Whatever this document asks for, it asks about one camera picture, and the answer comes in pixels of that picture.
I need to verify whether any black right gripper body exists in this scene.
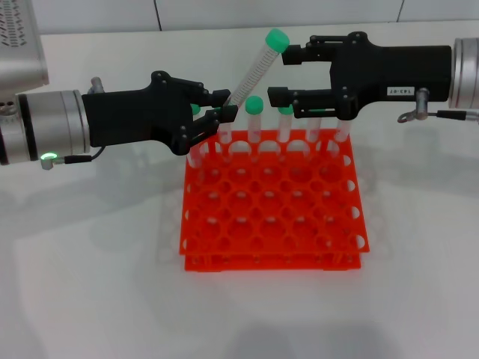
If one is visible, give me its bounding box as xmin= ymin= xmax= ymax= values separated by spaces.
xmin=329 ymin=31 xmax=454 ymax=120

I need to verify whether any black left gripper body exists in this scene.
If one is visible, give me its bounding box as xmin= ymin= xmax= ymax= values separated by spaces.
xmin=81 ymin=70 xmax=195 ymax=156

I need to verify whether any black-graduated green-capped test tube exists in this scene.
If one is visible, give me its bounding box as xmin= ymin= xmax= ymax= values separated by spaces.
xmin=224 ymin=28 xmax=291 ymax=111

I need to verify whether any red-printed green-capped test tube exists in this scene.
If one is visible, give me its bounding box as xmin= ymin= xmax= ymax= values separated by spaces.
xmin=277 ymin=103 xmax=298 ymax=144
xmin=190 ymin=103 xmax=206 ymax=150
xmin=306 ymin=108 xmax=325 ymax=144
xmin=244 ymin=95 xmax=265 ymax=144
xmin=218 ymin=120 xmax=234 ymax=147
xmin=334 ymin=118 xmax=353 ymax=143
xmin=186 ymin=144 xmax=206 ymax=171

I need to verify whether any orange plastic test tube rack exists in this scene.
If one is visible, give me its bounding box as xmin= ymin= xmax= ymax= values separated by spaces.
xmin=178 ymin=129 xmax=371 ymax=273

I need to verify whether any left wrist cable with plug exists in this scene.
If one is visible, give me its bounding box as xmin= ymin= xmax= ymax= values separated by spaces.
xmin=40 ymin=76 xmax=109 ymax=171

